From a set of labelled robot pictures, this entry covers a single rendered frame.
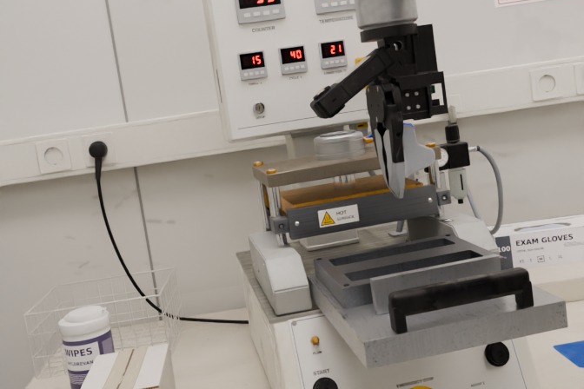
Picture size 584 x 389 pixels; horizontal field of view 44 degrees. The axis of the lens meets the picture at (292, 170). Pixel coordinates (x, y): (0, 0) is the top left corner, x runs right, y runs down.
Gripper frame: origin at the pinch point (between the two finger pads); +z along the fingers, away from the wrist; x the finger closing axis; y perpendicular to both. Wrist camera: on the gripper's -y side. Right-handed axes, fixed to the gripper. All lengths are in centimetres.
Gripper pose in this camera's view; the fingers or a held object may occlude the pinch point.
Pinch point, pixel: (392, 188)
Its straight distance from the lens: 92.5
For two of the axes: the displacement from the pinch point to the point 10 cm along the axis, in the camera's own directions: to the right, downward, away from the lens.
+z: 1.4, 9.8, 1.1
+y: 9.7, -1.6, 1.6
